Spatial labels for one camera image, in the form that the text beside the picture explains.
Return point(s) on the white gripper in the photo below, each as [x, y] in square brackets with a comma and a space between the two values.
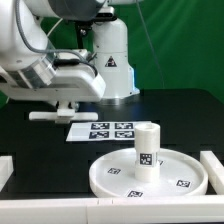
[71, 83]

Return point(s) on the white round table top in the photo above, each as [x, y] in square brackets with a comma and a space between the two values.
[126, 173]

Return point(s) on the white cross-shaped table base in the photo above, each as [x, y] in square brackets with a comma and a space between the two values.
[63, 115]

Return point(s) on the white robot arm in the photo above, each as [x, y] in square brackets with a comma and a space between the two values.
[32, 68]

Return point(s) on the white marker sheet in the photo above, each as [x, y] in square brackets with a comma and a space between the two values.
[101, 131]

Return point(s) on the black camera stand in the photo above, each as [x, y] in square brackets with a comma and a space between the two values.
[82, 28]

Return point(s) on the white U-shaped border frame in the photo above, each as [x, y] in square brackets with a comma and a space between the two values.
[114, 210]

